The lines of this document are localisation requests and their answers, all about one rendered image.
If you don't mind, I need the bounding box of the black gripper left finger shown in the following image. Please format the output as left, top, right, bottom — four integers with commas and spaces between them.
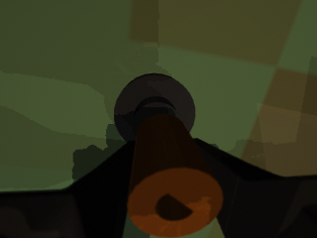
0, 141, 136, 238

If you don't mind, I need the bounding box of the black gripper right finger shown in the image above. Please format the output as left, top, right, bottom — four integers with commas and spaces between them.
193, 138, 317, 238

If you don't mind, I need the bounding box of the orange knob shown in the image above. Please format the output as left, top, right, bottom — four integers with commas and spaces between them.
127, 114, 223, 237

